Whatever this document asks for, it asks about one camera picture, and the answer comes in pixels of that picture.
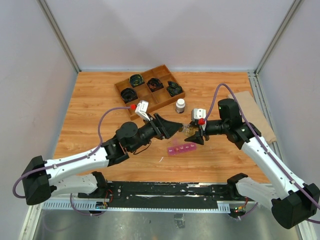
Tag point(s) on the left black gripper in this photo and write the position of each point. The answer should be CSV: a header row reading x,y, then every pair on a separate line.
x,y
169,128

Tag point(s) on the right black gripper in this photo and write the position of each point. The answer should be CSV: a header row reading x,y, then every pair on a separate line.
x,y
198,138

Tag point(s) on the clear capsule bottle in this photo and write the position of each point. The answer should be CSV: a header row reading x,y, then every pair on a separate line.
x,y
189,130

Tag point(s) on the pink weekly pill organizer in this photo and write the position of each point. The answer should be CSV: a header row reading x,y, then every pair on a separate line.
x,y
178,147

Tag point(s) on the white cap pill bottle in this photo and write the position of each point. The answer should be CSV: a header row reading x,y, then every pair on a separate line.
x,y
180,106

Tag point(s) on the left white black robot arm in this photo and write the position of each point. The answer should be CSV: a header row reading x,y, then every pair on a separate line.
x,y
43,179

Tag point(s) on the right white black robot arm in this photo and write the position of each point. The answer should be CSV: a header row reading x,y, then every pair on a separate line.
x,y
290,200

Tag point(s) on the green blue coiled belt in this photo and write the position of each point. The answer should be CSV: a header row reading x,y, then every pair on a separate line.
x,y
174,88

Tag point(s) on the wooden compartment tray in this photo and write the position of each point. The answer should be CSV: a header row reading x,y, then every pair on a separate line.
x,y
157,99

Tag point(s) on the black red coiled belt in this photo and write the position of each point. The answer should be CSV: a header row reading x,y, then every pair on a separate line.
x,y
154,84

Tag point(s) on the green yellow coiled belt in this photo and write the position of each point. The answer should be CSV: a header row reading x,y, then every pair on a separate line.
x,y
136,80

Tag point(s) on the light wooden board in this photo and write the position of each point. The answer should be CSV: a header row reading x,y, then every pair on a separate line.
x,y
254,115

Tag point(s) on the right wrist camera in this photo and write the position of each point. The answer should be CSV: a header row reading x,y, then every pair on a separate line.
x,y
197,114

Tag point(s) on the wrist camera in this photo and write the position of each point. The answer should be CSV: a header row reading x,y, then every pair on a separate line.
x,y
141,110
197,114

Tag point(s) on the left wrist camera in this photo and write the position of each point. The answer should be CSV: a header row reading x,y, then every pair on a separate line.
x,y
141,110

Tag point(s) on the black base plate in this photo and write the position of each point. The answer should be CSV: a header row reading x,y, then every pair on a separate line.
x,y
181,191

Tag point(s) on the grey slotted cable duct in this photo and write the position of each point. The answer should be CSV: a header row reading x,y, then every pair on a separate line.
x,y
140,205

